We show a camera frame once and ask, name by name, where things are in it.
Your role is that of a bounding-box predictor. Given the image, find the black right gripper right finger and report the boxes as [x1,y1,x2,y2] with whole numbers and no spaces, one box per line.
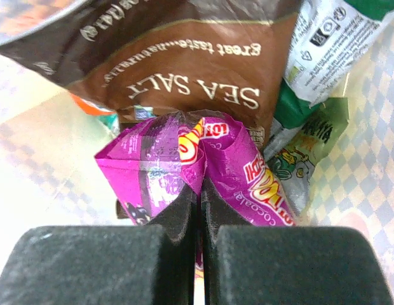
[201,179,393,304]

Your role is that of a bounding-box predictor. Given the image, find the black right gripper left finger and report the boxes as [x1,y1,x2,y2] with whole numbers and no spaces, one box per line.
[0,187,197,304]

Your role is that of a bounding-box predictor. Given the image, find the purple candy snack bag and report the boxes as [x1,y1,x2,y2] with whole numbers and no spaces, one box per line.
[94,112,296,305]

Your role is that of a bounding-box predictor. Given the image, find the blue checkered paper bag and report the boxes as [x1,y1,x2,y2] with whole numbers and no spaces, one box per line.
[0,21,394,295]

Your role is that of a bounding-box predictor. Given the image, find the brown sea salt chips bag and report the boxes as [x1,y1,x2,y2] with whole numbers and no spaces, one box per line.
[0,1,301,147]

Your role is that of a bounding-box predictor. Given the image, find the orange snack packet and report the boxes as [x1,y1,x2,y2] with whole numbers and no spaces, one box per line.
[69,93,119,136]

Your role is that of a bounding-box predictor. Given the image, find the white green snack packet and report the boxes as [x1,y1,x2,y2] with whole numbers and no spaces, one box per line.
[263,1,394,217]

